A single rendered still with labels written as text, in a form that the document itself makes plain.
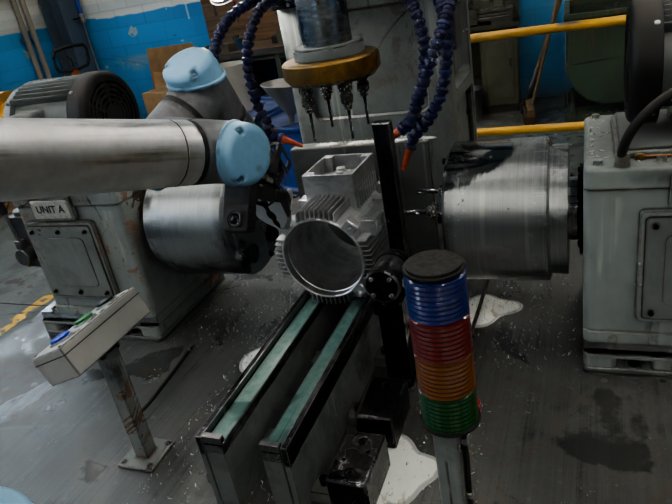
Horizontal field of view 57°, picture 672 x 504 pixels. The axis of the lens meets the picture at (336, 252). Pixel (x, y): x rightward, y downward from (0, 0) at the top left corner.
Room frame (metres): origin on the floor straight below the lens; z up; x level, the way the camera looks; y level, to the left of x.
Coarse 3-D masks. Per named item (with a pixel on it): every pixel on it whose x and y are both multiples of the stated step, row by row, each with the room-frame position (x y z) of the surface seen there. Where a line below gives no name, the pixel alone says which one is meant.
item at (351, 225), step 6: (378, 186) 1.13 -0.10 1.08; (378, 192) 1.13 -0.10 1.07; (294, 222) 1.03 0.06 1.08; (348, 222) 0.97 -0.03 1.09; (354, 222) 0.98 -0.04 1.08; (288, 228) 1.02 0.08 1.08; (342, 228) 0.98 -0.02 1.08; (348, 228) 0.97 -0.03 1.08; (354, 228) 0.97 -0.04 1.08; (294, 282) 1.03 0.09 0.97; (294, 288) 1.03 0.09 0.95; (300, 288) 1.02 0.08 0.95; (360, 288) 0.97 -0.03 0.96; (300, 294) 1.02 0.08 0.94; (360, 294) 0.97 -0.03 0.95
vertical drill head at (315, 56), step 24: (312, 0) 1.13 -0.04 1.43; (336, 0) 1.13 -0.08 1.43; (312, 24) 1.13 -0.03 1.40; (336, 24) 1.13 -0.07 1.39; (312, 48) 1.14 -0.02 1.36; (336, 48) 1.11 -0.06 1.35; (360, 48) 1.14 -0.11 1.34; (288, 72) 1.13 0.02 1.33; (312, 72) 1.09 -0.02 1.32; (336, 72) 1.08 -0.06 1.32; (360, 72) 1.09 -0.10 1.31; (312, 120) 1.14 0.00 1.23
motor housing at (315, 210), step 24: (312, 216) 1.01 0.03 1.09; (336, 216) 0.99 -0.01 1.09; (384, 216) 1.07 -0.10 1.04; (288, 240) 1.04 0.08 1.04; (312, 240) 1.13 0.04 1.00; (336, 240) 1.19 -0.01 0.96; (360, 240) 0.97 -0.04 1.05; (384, 240) 1.03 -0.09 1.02; (288, 264) 1.04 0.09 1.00; (312, 264) 1.08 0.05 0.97; (336, 264) 1.11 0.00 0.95; (360, 264) 1.09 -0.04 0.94; (312, 288) 1.02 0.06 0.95; (336, 288) 1.02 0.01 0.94
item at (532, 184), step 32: (448, 160) 1.00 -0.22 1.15; (480, 160) 0.97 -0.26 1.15; (512, 160) 0.95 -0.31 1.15; (544, 160) 0.93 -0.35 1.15; (416, 192) 1.12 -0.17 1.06; (448, 192) 0.95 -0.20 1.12; (480, 192) 0.93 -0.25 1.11; (512, 192) 0.91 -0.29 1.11; (544, 192) 0.89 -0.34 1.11; (576, 192) 0.93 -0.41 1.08; (448, 224) 0.93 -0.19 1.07; (480, 224) 0.91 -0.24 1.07; (512, 224) 0.89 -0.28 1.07; (544, 224) 0.87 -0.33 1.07; (576, 224) 0.91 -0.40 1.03; (480, 256) 0.91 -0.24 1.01; (512, 256) 0.89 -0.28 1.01; (544, 256) 0.87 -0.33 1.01
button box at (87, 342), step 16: (112, 304) 0.85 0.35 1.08; (128, 304) 0.87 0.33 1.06; (144, 304) 0.89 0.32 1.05; (96, 320) 0.81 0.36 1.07; (112, 320) 0.83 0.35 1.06; (128, 320) 0.85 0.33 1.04; (80, 336) 0.78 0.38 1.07; (96, 336) 0.79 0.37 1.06; (112, 336) 0.81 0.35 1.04; (48, 352) 0.75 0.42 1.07; (64, 352) 0.74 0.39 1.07; (80, 352) 0.76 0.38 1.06; (96, 352) 0.78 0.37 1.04; (48, 368) 0.76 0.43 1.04; (64, 368) 0.74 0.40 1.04; (80, 368) 0.74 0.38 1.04
